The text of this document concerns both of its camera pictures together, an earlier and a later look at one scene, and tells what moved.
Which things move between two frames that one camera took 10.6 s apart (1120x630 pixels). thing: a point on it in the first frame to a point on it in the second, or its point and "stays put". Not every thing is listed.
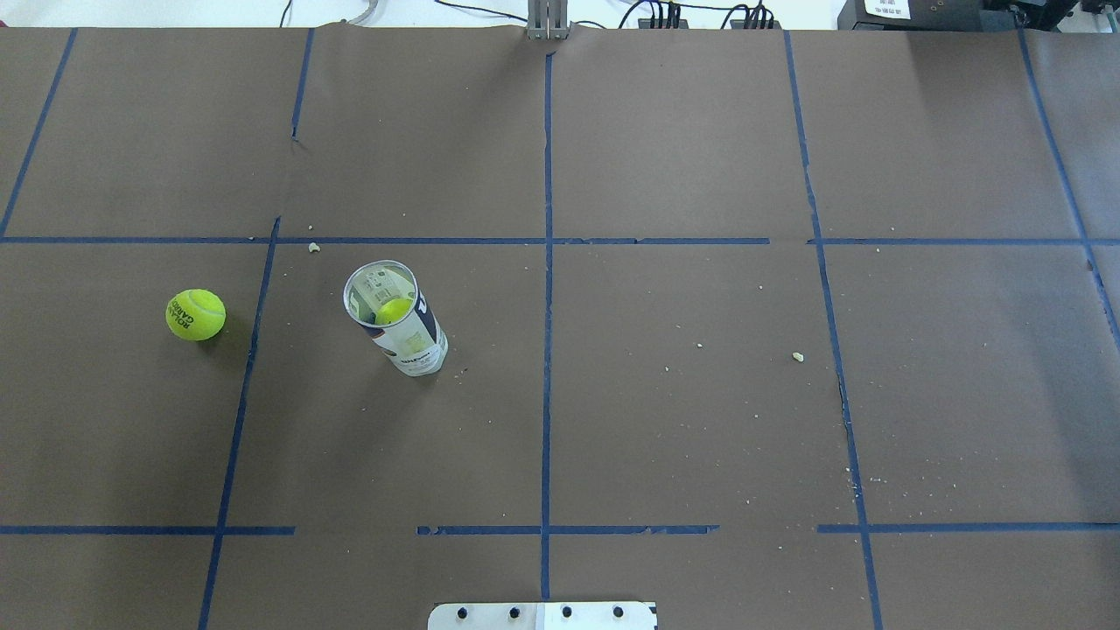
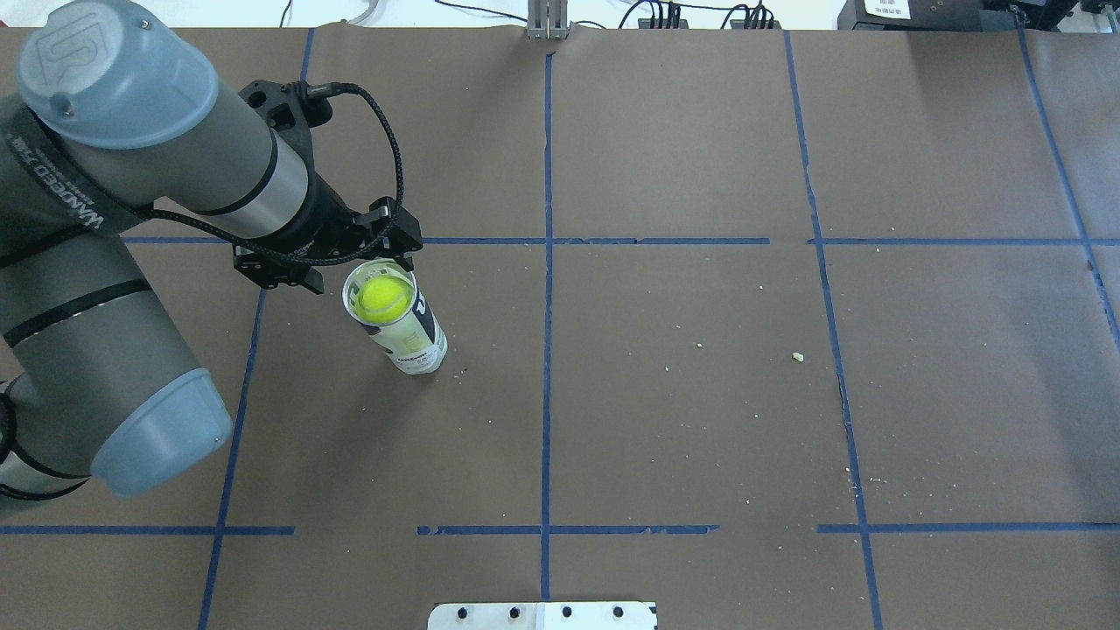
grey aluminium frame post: [548, 20] stays put
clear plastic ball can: [384, 297] stays put
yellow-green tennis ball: [194, 314] to [382, 298]
